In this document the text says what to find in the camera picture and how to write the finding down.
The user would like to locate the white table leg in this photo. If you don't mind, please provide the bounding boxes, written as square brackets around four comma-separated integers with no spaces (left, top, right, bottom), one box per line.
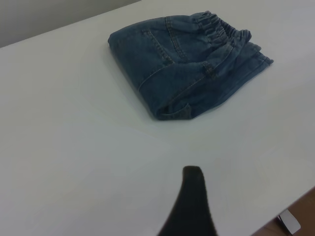
[277,208,302,235]

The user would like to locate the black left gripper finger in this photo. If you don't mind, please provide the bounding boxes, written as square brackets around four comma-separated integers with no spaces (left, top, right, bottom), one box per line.
[157,166,219,236]

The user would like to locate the blue denim jeans with print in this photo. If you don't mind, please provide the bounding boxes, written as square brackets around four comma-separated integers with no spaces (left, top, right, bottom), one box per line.
[107,10,275,121]

